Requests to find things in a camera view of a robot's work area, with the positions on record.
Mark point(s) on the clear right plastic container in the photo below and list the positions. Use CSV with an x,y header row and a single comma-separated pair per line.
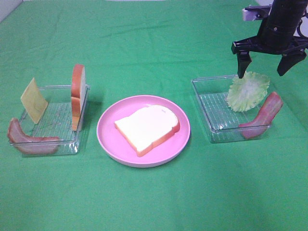
x,y
219,120

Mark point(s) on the bacon strip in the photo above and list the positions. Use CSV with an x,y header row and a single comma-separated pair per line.
x,y
30,145
264,118

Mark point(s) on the clear left plastic container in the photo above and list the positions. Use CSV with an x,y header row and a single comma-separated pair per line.
x,y
57,120

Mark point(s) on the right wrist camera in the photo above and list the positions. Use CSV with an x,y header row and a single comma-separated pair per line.
x,y
252,13

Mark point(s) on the pink round plate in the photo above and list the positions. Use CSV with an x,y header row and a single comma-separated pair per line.
x,y
119,149

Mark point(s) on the yellow cheese slice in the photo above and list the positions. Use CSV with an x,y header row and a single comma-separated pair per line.
x,y
33,101

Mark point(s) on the bread slice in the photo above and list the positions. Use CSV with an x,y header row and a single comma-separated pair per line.
x,y
148,127
77,93

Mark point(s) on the green lettuce leaf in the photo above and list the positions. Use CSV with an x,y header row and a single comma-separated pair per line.
x,y
247,92

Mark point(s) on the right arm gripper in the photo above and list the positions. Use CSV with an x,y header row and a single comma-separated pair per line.
x,y
276,36

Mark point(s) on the clear plastic container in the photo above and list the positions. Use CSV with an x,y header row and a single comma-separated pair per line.
x,y
57,120
219,120

